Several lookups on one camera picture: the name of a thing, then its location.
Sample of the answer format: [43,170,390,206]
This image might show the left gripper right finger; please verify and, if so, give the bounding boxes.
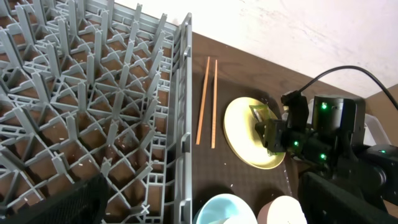
[298,172,397,224]

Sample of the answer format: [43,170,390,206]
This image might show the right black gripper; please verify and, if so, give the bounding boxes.
[255,95,366,165]

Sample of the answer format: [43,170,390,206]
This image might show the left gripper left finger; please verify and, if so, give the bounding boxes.
[1,174,109,224]

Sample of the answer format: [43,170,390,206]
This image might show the green orange snack wrapper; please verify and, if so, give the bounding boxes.
[249,104,275,156]

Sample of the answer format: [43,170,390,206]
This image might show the white pink bowl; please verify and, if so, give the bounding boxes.
[257,195,307,224]

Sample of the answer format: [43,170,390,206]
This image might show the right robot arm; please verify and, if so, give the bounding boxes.
[254,93,397,206]

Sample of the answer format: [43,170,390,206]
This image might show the clear plastic waste bin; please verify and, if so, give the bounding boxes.
[307,98,392,147]

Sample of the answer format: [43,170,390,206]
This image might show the grey plastic dishwasher rack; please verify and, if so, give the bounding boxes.
[1,0,193,223]

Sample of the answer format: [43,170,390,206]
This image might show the yellow round plate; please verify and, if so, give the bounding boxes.
[223,97,285,170]

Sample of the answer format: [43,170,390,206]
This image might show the light blue bowl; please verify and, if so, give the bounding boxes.
[193,194,257,224]

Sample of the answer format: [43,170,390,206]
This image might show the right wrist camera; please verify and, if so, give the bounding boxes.
[280,90,309,132]

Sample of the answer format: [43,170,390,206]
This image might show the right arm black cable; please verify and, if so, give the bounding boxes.
[298,65,398,111]

